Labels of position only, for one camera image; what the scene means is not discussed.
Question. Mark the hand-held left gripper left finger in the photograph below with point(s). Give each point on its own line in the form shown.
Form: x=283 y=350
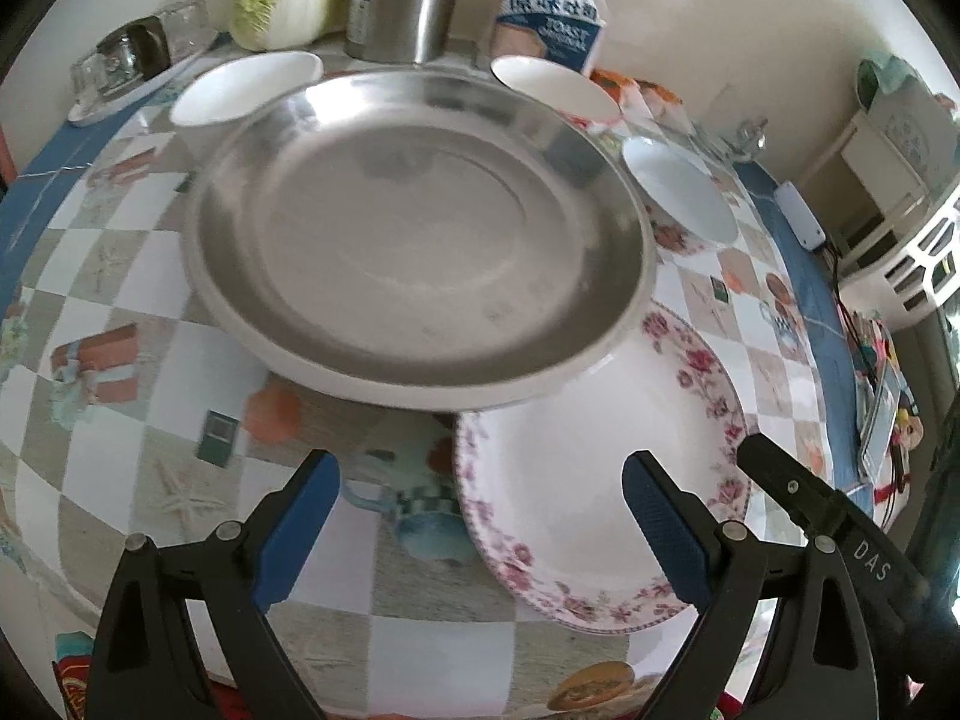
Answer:
x=300 y=525

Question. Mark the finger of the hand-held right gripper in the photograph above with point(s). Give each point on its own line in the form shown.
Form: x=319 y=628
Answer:
x=787 y=484

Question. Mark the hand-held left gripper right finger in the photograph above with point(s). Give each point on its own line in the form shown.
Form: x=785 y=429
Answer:
x=667 y=532

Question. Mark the pink floral rim plate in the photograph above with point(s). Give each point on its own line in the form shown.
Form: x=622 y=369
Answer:
x=570 y=480

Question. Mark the white ceramic bowl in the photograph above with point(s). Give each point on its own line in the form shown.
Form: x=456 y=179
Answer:
x=547 y=82
x=240 y=86
x=682 y=184

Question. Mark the large stainless steel plate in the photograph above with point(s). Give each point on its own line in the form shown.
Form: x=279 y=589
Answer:
x=420 y=225

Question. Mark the colourful printed packet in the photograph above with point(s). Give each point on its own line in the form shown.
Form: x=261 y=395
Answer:
x=892 y=420

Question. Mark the white plastic basket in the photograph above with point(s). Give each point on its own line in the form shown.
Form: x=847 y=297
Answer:
x=926 y=255

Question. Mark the white power adapter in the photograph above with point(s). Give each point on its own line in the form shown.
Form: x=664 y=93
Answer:
x=799 y=214

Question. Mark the red printed packet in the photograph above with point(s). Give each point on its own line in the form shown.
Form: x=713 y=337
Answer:
x=71 y=690

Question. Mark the checkered printed tablecloth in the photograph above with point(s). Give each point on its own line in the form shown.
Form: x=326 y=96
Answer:
x=112 y=255

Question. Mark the white cabinet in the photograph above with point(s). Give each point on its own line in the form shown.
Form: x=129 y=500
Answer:
x=892 y=150

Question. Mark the small clear glass item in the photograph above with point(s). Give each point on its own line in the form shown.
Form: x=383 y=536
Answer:
x=750 y=133

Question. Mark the orange snack packet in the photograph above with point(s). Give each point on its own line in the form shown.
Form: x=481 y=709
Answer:
x=645 y=94

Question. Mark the white oval tray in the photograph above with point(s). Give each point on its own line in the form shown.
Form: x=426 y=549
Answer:
x=112 y=109

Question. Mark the clear glass cup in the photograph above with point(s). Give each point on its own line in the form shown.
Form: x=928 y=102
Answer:
x=105 y=71
x=184 y=26

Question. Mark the toast bread bag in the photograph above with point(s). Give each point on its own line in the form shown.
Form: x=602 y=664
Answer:
x=551 y=15

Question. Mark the stainless steel thermos kettle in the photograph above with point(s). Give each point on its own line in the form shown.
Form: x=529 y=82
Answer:
x=405 y=7

